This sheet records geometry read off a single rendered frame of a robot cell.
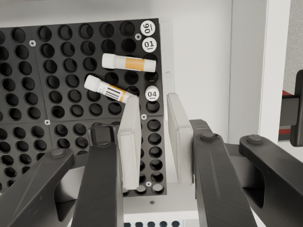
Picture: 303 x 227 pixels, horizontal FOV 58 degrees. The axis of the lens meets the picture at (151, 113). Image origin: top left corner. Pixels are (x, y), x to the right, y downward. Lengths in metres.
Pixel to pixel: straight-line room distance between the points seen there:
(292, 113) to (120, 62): 0.16
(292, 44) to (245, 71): 1.01
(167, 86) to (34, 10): 0.16
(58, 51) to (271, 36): 0.18
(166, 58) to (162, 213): 0.17
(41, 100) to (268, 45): 0.20
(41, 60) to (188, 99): 0.16
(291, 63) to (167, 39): 1.03
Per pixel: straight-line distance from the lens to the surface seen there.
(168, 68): 0.30
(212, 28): 0.32
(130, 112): 0.15
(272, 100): 0.25
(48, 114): 0.28
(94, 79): 0.25
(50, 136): 0.28
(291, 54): 1.29
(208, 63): 0.32
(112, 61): 0.24
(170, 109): 0.16
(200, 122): 0.15
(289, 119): 0.28
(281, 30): 0.24
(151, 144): 0.27
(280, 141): 0.47
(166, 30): 0.30
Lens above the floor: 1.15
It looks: 72 degrees down
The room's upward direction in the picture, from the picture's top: 179 degrees clockwise
